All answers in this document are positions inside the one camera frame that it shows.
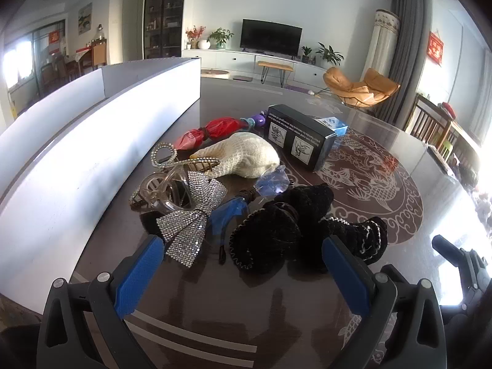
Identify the white covered standing air conditioner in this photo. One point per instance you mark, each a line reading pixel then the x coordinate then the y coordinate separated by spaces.
pixel 380 42

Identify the long blue white carton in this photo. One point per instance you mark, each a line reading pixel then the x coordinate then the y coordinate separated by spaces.
pixel 331 123

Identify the black printed carton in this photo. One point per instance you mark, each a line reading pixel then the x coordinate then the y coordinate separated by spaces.
pixel 299 130

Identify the wooden sideboard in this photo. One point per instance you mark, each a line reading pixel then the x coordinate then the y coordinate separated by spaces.
pixel 467 138

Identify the silver rhinestone bow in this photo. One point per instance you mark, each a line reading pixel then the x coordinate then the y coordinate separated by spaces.
pixel 200 192

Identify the blue translucent hair clip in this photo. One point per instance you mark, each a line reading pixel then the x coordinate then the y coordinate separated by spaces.
pixel 230 209

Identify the translucent blue crumpled wrapper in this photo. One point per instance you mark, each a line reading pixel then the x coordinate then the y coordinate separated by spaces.
pixel 273 182

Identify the wooden bench with metal legs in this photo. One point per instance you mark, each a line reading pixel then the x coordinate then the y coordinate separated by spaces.
pixel 275 64

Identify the gold woven hair clip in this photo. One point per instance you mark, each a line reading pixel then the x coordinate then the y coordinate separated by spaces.
pixel 200 165

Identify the large glass jar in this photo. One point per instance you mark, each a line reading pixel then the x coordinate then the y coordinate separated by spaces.
pixel 100 33

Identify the framed wall painting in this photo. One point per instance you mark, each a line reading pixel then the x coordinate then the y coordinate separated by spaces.
pixel 85 18

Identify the cream knitted hat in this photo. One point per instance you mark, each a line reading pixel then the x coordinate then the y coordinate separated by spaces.
pixel 246 153

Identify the green potted plant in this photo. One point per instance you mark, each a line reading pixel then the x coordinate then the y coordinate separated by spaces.
pixel 220 37

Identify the leafy potted plant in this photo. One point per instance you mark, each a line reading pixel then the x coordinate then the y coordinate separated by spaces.
pixel 329 53

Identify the dark glass display cabinet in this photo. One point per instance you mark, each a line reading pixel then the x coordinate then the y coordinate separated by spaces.
pixel 165 15

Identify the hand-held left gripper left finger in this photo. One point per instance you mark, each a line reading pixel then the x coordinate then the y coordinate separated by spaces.
pixel 138 276

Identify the small potted plant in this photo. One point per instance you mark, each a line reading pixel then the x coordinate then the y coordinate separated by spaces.
pixel 306 53

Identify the purple and teal toy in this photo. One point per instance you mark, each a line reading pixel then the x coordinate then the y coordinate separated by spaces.
pixel 258 120

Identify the white round vase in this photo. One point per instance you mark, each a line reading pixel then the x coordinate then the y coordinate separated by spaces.
pixel 203 44

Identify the round beige floor cushion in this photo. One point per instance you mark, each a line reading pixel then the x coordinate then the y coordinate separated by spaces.
pixel 214 73

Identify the grey curtain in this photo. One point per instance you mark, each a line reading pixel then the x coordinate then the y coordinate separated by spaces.
pixel 407 46

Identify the clear plastic hair claw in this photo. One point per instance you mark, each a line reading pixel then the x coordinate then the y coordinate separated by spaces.
pixel 169 200

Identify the red flower arrangement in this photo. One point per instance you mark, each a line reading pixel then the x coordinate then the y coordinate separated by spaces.
pixel 194 34

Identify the red door sign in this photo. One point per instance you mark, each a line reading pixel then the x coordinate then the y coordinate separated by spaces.
pixel 54 37

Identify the red fabric item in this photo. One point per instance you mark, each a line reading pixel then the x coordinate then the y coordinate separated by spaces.
pixel 448 109

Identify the red wall hanging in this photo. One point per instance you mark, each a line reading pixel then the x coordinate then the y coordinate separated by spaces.
pixel 436 46

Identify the dark patterned glass desktop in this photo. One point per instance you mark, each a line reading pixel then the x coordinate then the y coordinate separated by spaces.
pixel 269 315

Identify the red tied plastic bag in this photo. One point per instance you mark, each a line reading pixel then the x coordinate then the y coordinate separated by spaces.
pixel 215 128

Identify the white television cabinet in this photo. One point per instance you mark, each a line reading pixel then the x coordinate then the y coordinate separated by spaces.
pixel 230 61

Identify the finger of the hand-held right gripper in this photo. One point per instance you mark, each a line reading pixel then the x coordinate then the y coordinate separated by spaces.
pixel 447 248
pixel 401 273

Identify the black flat television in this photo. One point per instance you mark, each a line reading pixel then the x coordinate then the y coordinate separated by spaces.
pixel 269 36

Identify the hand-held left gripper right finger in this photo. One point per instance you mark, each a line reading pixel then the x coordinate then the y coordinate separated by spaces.
pixel 344 276

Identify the black knitted scrunchie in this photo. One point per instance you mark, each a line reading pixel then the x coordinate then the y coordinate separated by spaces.
pixel 276 234

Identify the dark wooden slatted chair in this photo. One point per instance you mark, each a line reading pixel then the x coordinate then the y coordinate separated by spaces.
pixel 430 117

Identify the orange lounge chair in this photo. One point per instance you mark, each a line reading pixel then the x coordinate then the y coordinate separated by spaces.
pixel 346 84

